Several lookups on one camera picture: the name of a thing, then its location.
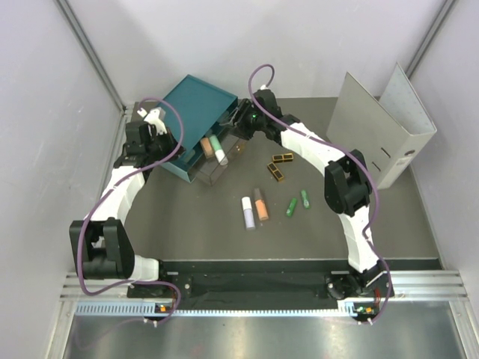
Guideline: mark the aluminium rail frame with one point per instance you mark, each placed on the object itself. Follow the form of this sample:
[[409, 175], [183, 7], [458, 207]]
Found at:
[[432, 285]]

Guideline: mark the foundation bottle black cap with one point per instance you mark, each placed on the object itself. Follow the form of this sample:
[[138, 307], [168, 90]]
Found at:
[[207, 148]]

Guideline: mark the gold black lipstick upper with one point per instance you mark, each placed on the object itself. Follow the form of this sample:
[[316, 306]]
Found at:
[[282, 158]]

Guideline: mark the green mascara tube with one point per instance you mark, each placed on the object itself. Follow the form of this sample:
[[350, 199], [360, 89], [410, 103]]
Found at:
[[305, 199], [291, 207]]

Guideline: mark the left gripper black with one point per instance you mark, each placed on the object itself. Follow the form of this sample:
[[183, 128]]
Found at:
[[175, 149]]

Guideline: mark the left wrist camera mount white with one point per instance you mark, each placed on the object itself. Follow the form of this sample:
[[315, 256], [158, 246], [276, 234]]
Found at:
[[154, 117]]

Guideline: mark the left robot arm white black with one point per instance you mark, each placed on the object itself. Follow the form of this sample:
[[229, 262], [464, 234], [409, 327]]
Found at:
[[100, 244]]

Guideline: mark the white cable duct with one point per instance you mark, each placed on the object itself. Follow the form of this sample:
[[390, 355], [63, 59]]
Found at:
[[159, 309]]

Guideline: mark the white lavender tube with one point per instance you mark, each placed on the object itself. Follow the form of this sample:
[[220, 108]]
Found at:
[[248, 213]]

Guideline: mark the orange tube grey cap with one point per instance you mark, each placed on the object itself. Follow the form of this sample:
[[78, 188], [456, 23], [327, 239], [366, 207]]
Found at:
[[260, 205]]

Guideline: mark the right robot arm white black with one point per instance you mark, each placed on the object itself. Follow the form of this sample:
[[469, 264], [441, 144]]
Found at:
[[346, 187]]

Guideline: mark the green mascara tube right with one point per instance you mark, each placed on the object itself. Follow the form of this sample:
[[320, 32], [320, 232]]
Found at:
[[305, 199]]

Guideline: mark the gold black lipstick lower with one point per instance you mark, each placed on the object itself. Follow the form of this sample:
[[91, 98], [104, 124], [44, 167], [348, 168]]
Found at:
[[275, 172]]

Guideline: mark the gold black lipstick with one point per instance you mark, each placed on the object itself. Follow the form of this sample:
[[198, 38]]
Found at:
[[275, 172], [282, 158]]

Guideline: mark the green tube white cap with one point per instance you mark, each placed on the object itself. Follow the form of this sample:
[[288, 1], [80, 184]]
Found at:
[[218, 149]]

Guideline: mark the green mascara tube left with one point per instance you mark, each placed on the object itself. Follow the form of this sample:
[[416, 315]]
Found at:
[[291, 207]]

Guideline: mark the grey ring binder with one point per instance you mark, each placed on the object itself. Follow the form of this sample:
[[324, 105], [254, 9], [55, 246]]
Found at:
[[389, 131]]

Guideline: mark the clear drawer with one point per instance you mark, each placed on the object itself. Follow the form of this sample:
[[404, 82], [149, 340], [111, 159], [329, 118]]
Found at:
[[207, 170]]

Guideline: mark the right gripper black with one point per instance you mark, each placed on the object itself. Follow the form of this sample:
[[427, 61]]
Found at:
[[245, 108]]

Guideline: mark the teal drawer organizer box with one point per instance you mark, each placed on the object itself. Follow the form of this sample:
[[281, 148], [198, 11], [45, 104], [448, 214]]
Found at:
[[202, 107]]

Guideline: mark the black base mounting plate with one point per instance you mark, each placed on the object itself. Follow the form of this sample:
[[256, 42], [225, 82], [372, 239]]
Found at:
[[334, 279]]

